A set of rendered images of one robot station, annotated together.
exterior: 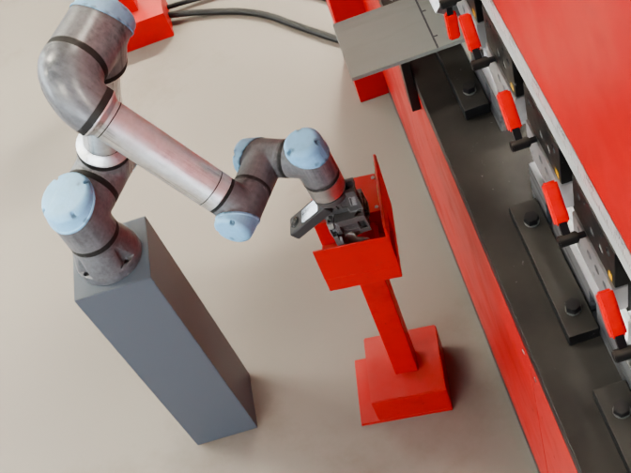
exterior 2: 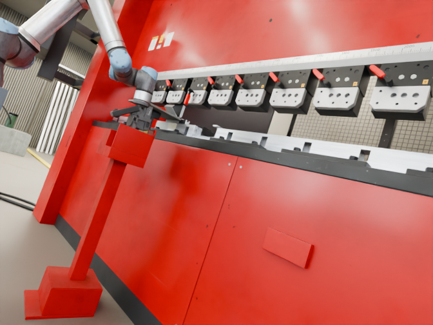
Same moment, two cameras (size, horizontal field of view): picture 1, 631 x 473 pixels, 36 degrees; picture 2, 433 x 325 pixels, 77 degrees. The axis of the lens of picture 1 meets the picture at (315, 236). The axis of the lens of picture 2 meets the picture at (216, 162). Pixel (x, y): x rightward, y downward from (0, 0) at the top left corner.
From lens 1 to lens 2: 1.78 m
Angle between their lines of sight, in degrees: 71
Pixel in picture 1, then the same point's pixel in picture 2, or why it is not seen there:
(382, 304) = (106, 204)
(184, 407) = not seen: outside the picture
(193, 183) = (116, 30)
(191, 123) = not seen: outside the picture
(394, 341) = (91, 242)
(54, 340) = not seen: outside the picture
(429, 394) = (91, 291)
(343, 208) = (142, 114)
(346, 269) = (125, 146)
